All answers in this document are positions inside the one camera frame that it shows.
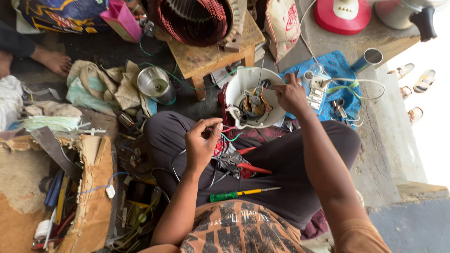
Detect person's right hand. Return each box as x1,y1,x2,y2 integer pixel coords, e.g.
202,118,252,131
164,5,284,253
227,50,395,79
269,73,310,117

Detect person's left hand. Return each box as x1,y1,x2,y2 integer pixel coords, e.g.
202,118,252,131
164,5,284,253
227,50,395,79
184,117,224,173

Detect short green wire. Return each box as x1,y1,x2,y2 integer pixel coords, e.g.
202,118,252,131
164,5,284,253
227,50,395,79
221,132,244,142

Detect thin red wire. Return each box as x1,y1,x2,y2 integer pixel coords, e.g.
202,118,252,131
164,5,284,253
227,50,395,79
208,125,238,133

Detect mixer motor with copper winding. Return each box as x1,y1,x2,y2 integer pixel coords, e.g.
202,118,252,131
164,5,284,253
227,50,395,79
239,80,272,122

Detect metal clips bunch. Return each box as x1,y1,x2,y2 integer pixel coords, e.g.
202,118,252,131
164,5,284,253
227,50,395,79
330,99,365,128

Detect blue patterned cloth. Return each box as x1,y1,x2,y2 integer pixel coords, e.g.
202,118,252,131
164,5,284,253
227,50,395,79
278,50,363,130

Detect green and yellow screwdriver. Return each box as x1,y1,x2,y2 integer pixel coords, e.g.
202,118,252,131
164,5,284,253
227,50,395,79
210,186,283,203

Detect white mixer base housing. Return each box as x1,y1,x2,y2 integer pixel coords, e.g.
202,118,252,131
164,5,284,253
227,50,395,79
224,66,287,129

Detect white cloth bag red print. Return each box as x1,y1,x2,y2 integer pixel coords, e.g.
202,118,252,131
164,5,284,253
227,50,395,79
265,0,302,64

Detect person's dark trousers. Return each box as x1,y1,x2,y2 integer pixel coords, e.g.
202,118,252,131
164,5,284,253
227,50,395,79
143,111,362,231

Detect steel mixer jar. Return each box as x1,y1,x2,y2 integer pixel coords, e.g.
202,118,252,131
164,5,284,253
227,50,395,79
137,66,177,106

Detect small motor armature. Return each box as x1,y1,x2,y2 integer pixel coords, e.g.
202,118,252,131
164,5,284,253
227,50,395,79
113,108,137,130

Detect blue steel cylinder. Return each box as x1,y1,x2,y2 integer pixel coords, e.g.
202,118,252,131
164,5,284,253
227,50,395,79
351,48,384,74

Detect person's orange printed shirt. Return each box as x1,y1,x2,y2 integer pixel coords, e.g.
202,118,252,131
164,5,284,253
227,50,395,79
139,200,392,253

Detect wooden stool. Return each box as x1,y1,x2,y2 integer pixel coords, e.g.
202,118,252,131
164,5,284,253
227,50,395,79
168,10,266,101

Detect red and white appliance base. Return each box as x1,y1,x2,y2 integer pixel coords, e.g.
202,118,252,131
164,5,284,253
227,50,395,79
314,0,372,36

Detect heap of beige rags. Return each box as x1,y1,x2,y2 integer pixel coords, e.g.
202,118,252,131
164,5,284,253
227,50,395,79
66,59,158,117

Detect torn cardboard tool box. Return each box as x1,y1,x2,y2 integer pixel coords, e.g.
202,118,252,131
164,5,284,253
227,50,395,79
0,134,117,253

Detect large copper wound stator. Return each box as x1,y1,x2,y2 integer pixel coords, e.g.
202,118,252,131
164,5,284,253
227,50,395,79
147,0,248,53

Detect pale green folded cloth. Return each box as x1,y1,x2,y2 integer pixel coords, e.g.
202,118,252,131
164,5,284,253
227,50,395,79
17,115,82,133

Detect dark printed sack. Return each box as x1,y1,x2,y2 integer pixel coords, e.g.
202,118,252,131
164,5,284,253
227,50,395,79
18,0,110,34

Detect white plastic bag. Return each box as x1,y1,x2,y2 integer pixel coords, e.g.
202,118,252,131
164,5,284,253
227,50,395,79
0,75,24,131

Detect white switch board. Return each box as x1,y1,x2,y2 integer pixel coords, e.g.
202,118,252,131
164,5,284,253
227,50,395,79
307,75,332,115

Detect black cable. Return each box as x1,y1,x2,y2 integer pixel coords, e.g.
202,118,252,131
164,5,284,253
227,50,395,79
151,135,233,192

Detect red handled pliers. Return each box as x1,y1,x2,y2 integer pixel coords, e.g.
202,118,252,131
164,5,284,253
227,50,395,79
224,146,273,179

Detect long green wire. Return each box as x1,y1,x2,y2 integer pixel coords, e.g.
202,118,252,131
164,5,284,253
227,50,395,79
138,33,248,91

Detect white power cable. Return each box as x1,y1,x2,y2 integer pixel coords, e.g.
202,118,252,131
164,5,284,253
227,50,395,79
299,0,386,101

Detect white plug with blue wire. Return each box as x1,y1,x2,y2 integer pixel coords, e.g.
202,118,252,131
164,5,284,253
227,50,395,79
78,172,131,200

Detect steel jar with black handle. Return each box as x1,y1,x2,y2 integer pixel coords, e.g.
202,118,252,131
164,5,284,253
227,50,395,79
374,0,450,43

